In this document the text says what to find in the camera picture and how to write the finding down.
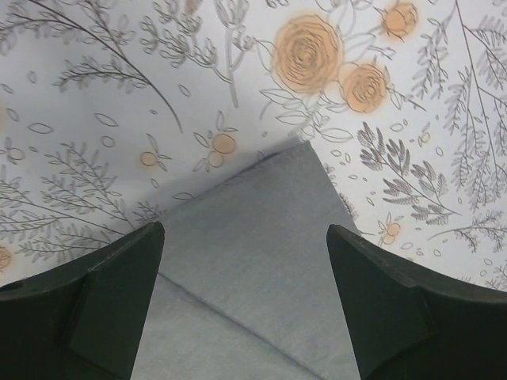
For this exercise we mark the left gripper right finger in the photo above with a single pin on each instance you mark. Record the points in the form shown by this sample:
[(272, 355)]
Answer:
[(409, 322)]

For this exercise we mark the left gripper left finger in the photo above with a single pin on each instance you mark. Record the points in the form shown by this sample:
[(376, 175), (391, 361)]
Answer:
[(83, 319)]

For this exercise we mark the floral table cloth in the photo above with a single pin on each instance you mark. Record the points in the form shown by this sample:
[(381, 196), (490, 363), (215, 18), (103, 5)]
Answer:
[(115, 112)]

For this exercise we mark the grey long sleeve shirt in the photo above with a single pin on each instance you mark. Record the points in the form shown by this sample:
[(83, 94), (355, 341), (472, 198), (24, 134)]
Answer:
[(245, 289)]

